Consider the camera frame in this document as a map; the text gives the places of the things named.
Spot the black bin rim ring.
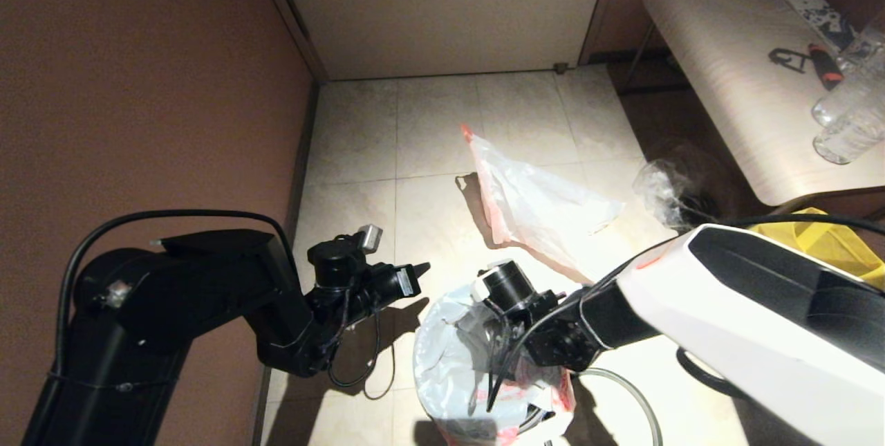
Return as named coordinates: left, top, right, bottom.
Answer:
left=577, top=366, right=664, bottom=446

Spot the new white plastic bag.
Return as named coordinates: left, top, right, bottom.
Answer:
left=413, top=284, right=578, bottom=446

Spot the used red-printed trash bag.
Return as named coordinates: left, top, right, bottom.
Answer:
left=462, top=124, right=626, bottom=286

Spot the crumpled clear plastic bag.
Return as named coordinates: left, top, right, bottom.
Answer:
left=633, top=156, right=727, bottom=231

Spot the yellow shopping bag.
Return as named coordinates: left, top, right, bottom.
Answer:
left=750, top=207, right=885, bottom=291

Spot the black cylindrical left wrist motor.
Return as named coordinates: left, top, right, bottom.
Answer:
left=308, top=239, right=367, bottom=289

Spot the white cabinet panel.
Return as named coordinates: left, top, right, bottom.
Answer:
left=270, top=0, right=613, bottom=82

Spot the black metal table leg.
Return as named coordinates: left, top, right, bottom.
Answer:
left=617, top=23, right=658, bottom=95

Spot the beige wood-grain table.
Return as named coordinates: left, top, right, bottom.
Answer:
left=643, top=0, right=885, bottom=206

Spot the clear plastic bottle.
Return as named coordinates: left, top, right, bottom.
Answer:
left=812, top=52, right=885, bottom=127
left=840, top=14, right=885, bottom=73
left=814, top=107, right=885, bottom=165

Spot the black clip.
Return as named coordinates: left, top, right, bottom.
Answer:
left=770, top=48, right=808, bottom=75

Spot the red black hand tool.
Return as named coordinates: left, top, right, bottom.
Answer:
left=809, top=44, right=846, bottom=91

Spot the blue white printed paper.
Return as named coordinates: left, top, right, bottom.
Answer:
left=788, top=0, right=861, bottom=53

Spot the black left wrist camera cable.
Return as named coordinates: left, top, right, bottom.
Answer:
left=326, top=308, right=398, bottom=402

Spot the black cylindrical right wrist camera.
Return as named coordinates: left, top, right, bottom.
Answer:
left=472, top=261, right=537, bottom=314

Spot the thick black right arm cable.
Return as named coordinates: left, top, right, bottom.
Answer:
left=676, top=348, right=740, bottom=400

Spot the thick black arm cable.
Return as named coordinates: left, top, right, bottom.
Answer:
left=55, top=210, right=298, bottom=378
left=676, top=348, right=740, bottom=400

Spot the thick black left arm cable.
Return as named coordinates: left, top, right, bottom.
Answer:
left=55, top=210, right=298, bottom=378

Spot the thin black right camera cable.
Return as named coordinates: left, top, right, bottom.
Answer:
left=484, top=214, right=885, bottom=414

